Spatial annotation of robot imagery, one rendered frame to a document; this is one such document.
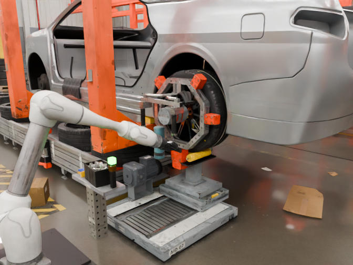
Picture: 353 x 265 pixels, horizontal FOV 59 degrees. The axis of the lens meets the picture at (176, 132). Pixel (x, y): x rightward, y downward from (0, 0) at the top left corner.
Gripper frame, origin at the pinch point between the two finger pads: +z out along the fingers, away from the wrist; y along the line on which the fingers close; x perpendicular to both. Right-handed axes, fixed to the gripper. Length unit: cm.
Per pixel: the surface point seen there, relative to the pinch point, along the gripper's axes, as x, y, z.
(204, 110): 26.6, 18.8, 10.4
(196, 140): 12.1, 2.0, 21.1
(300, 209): -35, 35, 121
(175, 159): 7.4, -24.9, 28.9
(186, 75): 60, 10, 7
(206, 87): 44, 23, 11
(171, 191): -12, -46, 46
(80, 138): 66, -145, 21
